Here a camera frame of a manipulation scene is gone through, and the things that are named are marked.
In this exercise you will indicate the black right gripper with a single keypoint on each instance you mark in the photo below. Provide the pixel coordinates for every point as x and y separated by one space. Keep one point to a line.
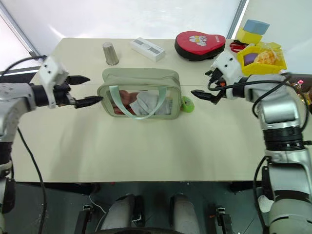
220 93

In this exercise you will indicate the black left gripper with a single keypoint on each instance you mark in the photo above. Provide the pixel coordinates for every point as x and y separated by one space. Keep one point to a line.
62 93

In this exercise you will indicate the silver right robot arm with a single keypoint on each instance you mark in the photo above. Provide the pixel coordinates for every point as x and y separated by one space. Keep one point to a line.
280 109

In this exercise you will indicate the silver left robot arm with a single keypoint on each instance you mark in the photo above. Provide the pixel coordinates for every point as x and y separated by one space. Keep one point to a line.
14 97

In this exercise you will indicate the green pouch with clear window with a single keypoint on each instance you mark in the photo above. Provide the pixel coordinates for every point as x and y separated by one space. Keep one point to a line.
139 95

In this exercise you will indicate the red heart-shaped case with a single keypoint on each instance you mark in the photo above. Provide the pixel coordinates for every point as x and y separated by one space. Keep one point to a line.
198 45

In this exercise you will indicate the silver metal cup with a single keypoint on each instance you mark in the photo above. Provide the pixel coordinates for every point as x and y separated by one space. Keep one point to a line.
111 53

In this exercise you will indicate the purple toy piece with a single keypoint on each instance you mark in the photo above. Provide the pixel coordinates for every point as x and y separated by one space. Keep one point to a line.
251 58

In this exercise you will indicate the yellow plastic tray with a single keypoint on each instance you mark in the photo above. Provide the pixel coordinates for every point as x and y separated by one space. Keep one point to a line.
265 65

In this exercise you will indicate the yellow foam block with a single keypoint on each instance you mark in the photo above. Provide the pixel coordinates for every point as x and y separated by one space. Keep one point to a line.
248 37

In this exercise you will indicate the clear bag of orange snacks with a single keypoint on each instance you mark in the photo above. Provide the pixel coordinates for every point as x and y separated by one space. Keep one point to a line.
267 55

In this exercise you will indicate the white rectangular box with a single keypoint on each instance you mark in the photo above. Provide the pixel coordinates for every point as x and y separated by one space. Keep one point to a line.
147 49

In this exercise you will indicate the blue foam block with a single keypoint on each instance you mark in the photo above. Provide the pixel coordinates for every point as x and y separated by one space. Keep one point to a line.
256 27

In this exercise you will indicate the colourful clutter beside table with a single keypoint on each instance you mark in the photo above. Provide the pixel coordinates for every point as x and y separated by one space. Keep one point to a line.
303 91

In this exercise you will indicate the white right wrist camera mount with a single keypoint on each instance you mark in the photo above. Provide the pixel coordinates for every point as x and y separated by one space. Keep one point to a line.
228 64

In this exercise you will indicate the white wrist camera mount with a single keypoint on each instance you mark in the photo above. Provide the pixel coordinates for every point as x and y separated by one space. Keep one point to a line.
51 73
228 64

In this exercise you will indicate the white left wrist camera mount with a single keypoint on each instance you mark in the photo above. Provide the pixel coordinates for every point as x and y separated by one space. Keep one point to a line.
51 73

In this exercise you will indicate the grey metal frame post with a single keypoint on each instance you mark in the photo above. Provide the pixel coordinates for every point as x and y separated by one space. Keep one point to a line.
17 26
237 17

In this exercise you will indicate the black floor stand bracket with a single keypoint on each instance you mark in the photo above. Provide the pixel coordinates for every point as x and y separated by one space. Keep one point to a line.
84 218
220 218

